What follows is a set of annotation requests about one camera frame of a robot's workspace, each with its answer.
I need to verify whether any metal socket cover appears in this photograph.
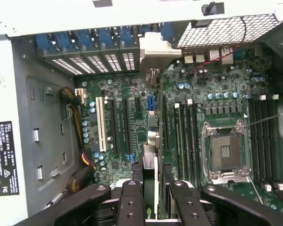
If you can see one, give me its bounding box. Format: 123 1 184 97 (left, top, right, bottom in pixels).
209 169 250 186

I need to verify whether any black RAM slot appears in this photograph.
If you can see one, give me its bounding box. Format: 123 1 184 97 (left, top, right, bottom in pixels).
193 101 202 188
255 97 264 189
173 102 182 182
248 98 257 186
262 97 272 190
180 102 189 183
187 101 195 186
269 96 280 191

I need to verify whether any CPU socket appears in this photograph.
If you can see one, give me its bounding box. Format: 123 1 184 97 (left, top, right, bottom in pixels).
201 119 252 186

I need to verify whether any long black expansion slot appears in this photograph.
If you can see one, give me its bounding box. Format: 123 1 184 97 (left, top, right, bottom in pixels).
162 95 170 152
108 98 120 154
123 98 133 154

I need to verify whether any white expansion slot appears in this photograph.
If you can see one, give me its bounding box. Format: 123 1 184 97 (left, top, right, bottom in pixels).
95 96 108 153

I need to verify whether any short black expansion slot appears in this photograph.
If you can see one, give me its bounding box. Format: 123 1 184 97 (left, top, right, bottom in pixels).
134 97 142 113

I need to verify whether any blue expansion slot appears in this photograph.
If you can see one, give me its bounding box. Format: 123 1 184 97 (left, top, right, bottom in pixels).
147 95 156 113

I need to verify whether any grey power supply unit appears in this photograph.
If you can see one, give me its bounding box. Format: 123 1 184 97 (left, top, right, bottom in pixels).
0 37 77 226

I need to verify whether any thin metal locking lever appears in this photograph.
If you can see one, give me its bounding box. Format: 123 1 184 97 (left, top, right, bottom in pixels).
246 113 283 129

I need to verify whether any white power connector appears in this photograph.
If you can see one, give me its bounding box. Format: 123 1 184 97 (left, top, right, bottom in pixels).
74 88 88 106

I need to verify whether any green motherboard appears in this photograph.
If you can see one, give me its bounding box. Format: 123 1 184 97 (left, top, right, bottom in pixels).
74 46 283 212

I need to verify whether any perforated black slot cover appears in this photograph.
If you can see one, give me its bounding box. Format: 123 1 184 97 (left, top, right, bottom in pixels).
60 46 102 75
99 43 123 73
36 46 83 76
119 42 141 72
81 44 109 73

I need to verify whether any blue card retention clip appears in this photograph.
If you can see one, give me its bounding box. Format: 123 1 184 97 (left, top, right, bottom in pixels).
138 24 157 35
75 29 94 49
159 23 175 43
97 27 115 48
118 25 135 46
54 31 73 51
36 32 54 52

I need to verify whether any open dark PC case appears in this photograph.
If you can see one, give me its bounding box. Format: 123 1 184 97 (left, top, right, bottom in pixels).
0 0 283 226

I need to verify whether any black case knob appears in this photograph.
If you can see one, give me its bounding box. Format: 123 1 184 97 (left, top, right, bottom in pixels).
201 1 225 16

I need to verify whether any black yellow power cable bundle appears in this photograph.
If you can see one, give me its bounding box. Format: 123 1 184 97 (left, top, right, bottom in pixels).
58 86 98 196

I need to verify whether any red black twisted wire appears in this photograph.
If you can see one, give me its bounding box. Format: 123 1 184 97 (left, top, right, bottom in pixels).
185 46 241 74

